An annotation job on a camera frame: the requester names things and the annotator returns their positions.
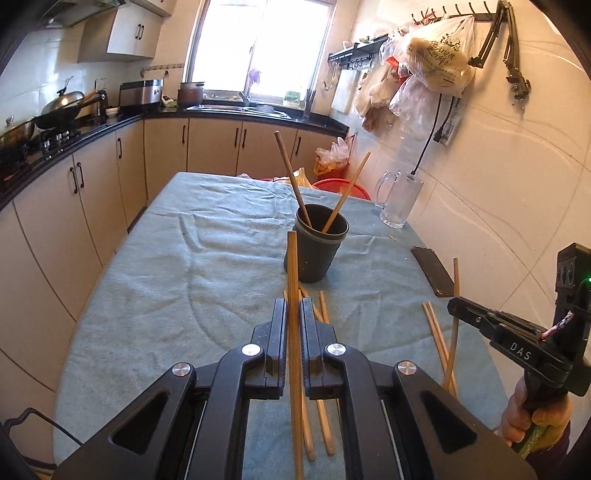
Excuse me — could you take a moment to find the wok with glass lid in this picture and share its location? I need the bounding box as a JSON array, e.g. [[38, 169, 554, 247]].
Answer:
[[34, 76, 110, 131]]

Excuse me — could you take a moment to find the white cutting board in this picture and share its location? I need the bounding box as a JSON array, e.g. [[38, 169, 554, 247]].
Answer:
[[330, 69, 359, 114]]

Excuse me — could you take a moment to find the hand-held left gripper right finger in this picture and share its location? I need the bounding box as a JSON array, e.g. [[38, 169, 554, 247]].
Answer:
[[299, 298, 539, 480]]

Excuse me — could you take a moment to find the black power cable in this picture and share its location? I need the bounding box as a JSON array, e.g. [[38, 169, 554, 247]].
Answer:
[[409, 95, 445, 177]]

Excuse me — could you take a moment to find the dark grey utensil cup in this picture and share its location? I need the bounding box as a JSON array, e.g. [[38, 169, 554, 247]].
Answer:
[[283, 204, 349, 284]]

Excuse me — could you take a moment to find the clear glass mug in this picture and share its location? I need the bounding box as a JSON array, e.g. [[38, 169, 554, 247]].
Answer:
[[373, 170, 424, 230]]

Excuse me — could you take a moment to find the teal towel table cover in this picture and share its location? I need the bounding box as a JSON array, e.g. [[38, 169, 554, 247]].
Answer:
[[54, 172, 509, 480]]

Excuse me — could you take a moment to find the kitchen window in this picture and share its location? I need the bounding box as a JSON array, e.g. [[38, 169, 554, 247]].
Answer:
[[187, 0, 336, 105]]

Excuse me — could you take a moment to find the black wall hook rail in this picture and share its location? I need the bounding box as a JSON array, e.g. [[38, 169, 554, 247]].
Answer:
[[410, 2, 502, 25]]

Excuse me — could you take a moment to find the steel pot with lid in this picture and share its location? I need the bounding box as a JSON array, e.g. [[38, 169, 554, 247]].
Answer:
[[0, 116, 38, 151]]

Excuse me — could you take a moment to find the steel kitchen appliance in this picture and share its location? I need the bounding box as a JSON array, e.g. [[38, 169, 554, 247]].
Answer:
[[119, 79, 165, 110]]

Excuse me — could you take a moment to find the red plastic basin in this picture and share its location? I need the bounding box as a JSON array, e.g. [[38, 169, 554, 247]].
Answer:
[[311, 178, 371, 202]]

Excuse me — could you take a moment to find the beige upper cabinet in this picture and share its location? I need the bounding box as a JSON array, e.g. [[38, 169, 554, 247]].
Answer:
[[77, 6, 163, 64]]

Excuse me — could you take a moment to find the black smartphone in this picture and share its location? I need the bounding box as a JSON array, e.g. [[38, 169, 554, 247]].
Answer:
[[411, 246, 456, 298]]

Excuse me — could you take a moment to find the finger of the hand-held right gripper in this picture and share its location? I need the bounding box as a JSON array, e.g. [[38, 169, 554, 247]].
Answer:
[[446, 296, 500, 341]]

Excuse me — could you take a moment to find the person's right forearm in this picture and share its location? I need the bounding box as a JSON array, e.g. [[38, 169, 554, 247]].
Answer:
[[524, 431, 585, 480]]

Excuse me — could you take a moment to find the person's right hand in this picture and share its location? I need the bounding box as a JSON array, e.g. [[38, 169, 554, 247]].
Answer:
[[498, 376, 572, 448]]

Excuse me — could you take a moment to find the bunch of hanging plastic bags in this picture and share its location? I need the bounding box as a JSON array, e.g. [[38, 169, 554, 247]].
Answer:
[[355, 28, 441, 136]]

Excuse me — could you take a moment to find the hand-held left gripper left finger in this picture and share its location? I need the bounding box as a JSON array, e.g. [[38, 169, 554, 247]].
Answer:
[[53, 298, 289, 480]]

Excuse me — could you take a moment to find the steel kitchen sink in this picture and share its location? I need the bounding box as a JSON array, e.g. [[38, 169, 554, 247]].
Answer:
[[187, 103, 293, 120]]

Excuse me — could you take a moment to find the black wall shelf rack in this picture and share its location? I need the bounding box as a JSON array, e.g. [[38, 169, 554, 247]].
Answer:
[[327, 37, 389, 71]]

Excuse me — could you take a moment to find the orange and white plastic bag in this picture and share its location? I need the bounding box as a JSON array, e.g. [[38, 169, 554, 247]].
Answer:
[[315, 137, 352, 179]]

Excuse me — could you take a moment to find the white plastic bag with bread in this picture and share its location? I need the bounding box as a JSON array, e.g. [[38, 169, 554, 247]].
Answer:
[[398, 16, 476, 99]]

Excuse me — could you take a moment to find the gas stove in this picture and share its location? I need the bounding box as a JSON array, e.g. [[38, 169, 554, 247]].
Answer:
[[25, 129, 85, 158]]

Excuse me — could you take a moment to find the brown cooking pot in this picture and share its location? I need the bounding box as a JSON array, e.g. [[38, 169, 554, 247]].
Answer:
[[178, 82, 206, 108]]

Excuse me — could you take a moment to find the dark brown wooden chopstick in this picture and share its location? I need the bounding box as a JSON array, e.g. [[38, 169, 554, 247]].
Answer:
[[274, 131, 313, 230]]

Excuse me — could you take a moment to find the yellow plastic bag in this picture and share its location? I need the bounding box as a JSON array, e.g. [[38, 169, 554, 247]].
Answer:
[[276, 167, 313, 189]]

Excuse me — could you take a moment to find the range hood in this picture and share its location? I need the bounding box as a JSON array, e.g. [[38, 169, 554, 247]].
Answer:
[[39, 0, 126, 29]]

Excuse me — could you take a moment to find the white power strip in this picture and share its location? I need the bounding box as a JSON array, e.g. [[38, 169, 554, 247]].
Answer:
[[438, 98, 463, 147]]

